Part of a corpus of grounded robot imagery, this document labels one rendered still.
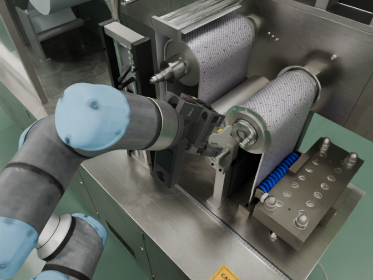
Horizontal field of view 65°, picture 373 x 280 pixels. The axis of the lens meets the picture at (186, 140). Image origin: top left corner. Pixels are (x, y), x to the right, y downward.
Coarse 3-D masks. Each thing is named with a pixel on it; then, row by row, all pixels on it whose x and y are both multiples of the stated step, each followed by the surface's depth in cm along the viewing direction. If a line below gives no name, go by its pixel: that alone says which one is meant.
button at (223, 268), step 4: (220, 268) 86; (224, 268) 86; (228, 268) 86; (216, 272) 85; (220, 272) 85; (224, 272) 85; (228, 272) 85; (232, 272) 85; (216, 276) 84; (220, 276) 84; (224, 276) 84; (228, 276) 84; (232, 276) 84; (236, 276) 84
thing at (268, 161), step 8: (304, 120) 92; (296, 128) 90; (288, 136) 88; (296, 136) 96; (280, 144) 86; (288, 144) 93; (272, 152) 84; (280, 152) 91; (288, 152) 99; (264, 160) 83; (272, 160) 89; (280, 160) 97; (264, 168) 88; (272, 168) 95; (256, 176) 87; (264, 176) 93; (256, 184) 91
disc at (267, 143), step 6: (234, 108) 77; (240, 108) 75; (246, 108) 74; (228, 114) 80; (252, 114) 74; (258, 114) 72; (228, 120) 82; (258, 120) 73; (264, 120) 72; (264, 126) 73; (264, 132) 74; (270, 132) 73; (270, 138) 73; (264, 144) 76; (270, 144) 75; (246, 150) 83; (252, 150) 81; (258, 150) 79; (264, 150) 77
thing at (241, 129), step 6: (240, 120) 76; (246, 120) 76; (234, 126) 78; (240, 126) 76; (246, 126) 74; (252, 126) 75; (234, 132) 79; (240, 132) 77; (246, 132) 76; (252, 132) 74; (240, 138) 79; (252, 138) 75; (246, 144) 78
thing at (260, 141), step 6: (300, 72) 87; (312, 84) 85; (234, 114) 78; (240, 114) 76; (246, 114) 74; (234, 120) 79; (252, 120) 74; (258, 126) 73; (258, 132) 75; (258, 138) 76; (264, 138) 74; (252, 144) 79; (258, 144) 77
